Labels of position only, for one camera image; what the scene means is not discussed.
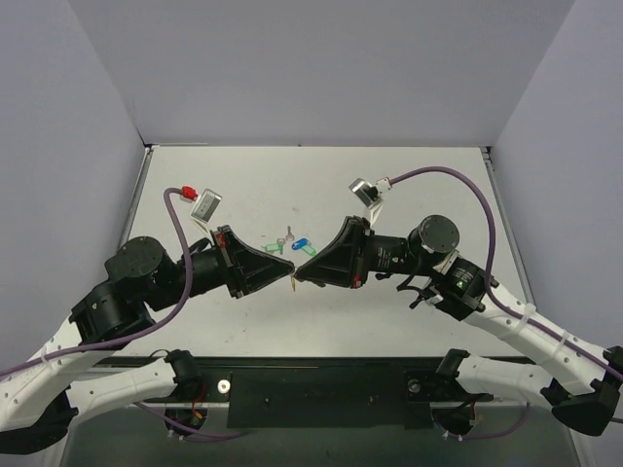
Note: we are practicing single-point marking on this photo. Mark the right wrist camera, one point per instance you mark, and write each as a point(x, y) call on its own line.
point(371, 195)

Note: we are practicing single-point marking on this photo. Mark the green key tag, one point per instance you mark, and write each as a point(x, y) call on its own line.
point(273, 248)
point(309, 250)

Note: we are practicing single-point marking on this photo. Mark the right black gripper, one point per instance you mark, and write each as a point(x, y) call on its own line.
point(360, 253)

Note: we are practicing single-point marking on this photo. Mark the blue key tag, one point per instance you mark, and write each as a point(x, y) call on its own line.
point(299, 244)

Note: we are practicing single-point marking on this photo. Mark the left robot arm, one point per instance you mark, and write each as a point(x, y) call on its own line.
point(44, 398)

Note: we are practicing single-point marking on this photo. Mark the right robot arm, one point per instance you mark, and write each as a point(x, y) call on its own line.
point(579, 383)

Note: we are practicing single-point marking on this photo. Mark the green key tag left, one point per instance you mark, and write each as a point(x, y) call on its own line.
point(273, 248)

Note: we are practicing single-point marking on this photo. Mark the green key tag right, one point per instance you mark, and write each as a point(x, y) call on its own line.
point(309, 250)

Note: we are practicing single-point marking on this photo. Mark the silver key upper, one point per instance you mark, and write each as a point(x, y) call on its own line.
point(290, 237)

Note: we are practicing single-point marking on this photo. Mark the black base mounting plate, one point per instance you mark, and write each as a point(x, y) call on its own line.
point(328, 392)

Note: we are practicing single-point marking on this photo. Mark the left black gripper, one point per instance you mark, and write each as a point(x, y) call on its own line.
point(230, 263)

